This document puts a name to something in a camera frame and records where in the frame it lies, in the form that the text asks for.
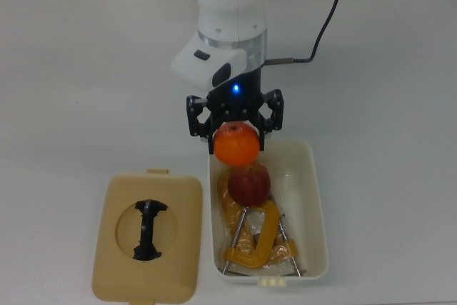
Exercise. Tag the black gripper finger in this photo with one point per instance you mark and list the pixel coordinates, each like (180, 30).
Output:
(196, 119)
(275, 112)

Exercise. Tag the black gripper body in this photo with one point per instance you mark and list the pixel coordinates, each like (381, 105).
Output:
(246, 101)

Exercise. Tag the orange mandarin fruit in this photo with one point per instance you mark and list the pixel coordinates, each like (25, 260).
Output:
(235, 146)

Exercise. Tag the red apple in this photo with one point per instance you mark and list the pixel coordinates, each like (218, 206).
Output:
(250, 185)

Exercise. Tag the white plastic container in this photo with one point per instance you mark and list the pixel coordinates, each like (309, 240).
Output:
(303, 194)

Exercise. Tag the beige container lid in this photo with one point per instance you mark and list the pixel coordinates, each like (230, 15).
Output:
(114, 269)

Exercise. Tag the yellow C-clamp in plastic bag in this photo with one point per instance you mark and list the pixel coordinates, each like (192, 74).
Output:
(225, 201)

